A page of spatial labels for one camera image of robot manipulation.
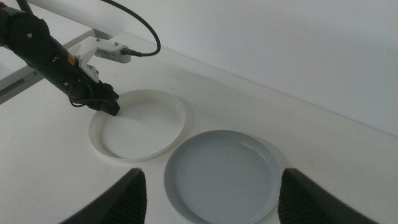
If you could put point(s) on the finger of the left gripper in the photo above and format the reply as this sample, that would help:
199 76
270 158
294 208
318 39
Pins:
109 109

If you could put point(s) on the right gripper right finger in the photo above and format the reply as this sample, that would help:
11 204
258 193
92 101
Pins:
304 202

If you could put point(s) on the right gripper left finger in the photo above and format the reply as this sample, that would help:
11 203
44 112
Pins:
124 202

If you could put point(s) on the white shallow bowl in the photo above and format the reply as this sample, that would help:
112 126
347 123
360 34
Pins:
143 130

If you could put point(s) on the grey shallow bowl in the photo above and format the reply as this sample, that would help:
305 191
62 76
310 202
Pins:
222 177

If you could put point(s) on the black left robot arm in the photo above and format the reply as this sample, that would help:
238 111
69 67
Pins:
34 43

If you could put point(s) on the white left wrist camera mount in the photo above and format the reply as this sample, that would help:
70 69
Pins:
93 49

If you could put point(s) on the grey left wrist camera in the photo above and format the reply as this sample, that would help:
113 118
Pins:
113 56

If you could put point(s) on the grey metal frame rail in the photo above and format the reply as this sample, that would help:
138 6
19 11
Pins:
18 81

